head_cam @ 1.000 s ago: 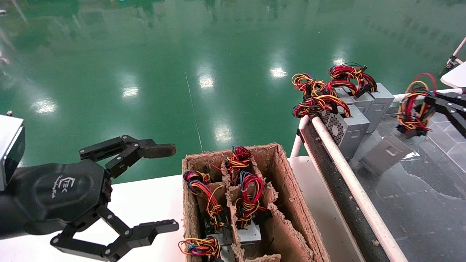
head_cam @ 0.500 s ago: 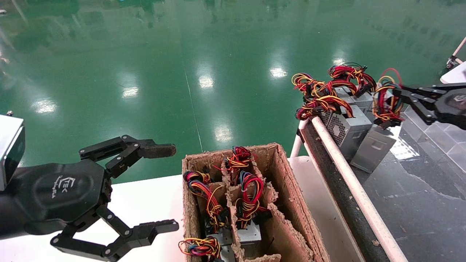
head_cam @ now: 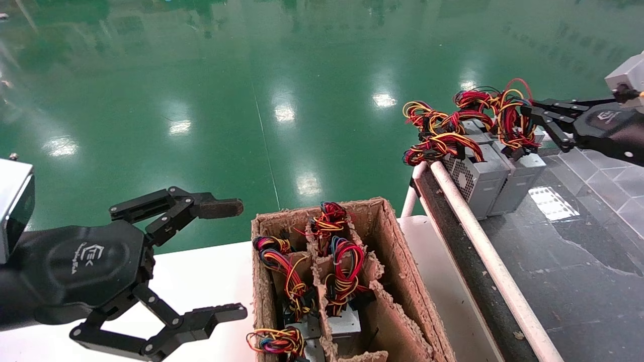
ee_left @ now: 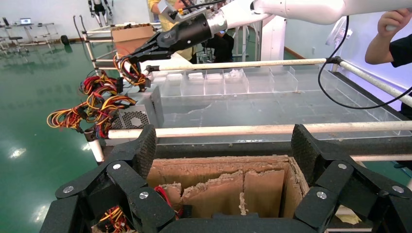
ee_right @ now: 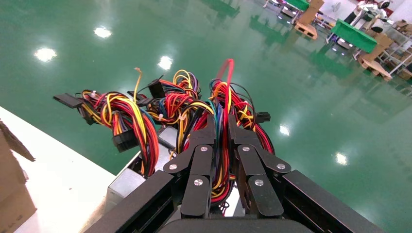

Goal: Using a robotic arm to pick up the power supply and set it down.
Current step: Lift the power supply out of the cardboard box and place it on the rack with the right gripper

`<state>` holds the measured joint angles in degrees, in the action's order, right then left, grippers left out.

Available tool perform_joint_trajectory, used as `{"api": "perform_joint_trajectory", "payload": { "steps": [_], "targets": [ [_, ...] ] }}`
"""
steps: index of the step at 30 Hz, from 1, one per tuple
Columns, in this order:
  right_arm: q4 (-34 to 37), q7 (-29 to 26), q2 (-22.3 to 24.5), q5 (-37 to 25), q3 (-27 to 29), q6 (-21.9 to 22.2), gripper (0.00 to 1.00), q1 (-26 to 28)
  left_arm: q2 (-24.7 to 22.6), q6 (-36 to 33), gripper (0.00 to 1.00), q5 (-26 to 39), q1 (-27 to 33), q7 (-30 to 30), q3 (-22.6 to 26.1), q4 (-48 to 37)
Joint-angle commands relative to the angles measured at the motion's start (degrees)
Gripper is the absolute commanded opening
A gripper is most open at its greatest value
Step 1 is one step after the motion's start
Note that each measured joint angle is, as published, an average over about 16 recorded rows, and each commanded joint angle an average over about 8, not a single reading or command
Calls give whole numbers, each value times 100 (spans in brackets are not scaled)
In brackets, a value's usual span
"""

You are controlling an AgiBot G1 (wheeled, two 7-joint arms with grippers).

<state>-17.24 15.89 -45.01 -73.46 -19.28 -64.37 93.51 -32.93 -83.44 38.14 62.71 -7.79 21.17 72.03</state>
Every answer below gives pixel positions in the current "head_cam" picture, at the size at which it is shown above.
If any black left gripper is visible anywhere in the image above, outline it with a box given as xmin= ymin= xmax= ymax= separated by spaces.
xmin=0 ymin=186 xmax=248 ymax=362

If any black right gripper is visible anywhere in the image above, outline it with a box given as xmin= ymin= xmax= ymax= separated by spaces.
xmin=521 ymin=97 xmax=644 ymax=166

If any grey power supply with wires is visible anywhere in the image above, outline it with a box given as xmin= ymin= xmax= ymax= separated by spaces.
xmin=253 ymin=235 xmax=323 ymax=338
xmin=455 ymin=78 xmax=547 ymax=216
xmin=322 ymin=236 xmax=375 ymax=352
xmin=246 ymin=327 xmax=328 ymax=362
xmin=401 ymin=101 xmax=510 ymax=220

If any clear acrylic divider tray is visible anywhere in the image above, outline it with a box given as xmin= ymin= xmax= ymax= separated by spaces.
xmin=546 ymin=146 xmax=644 ymax=237

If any black conveyor belt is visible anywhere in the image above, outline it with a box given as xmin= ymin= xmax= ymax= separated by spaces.
xmin=429 ymin=160 xmax=565 ymax=362

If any white table leg pipe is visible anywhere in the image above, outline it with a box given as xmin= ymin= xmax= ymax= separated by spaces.
xmin=401 ymin=162 xmax=428 ymax=218

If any worn cardboard box with dividers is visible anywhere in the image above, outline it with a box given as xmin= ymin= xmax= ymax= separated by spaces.
xmin=250 ymin=197 xmax=458 ymax=362

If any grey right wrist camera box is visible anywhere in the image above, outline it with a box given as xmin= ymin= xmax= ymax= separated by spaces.
xmin=604 ymin=50 xmax=644 ymax=114

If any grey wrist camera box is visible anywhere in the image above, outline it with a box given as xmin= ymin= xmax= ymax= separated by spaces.
xmin=0 ymin=158 xmax=36 ymax=263
xmin=604 ymin=50 xmax=644 ymax=114

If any top right cable bundle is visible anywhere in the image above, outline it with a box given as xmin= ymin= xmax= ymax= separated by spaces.
xmin=300 ymin=201 xmax=353 ymax=243

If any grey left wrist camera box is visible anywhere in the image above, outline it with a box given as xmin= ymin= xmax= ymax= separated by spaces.
xmin=0 ymin=158 xmax=36 ymax=263

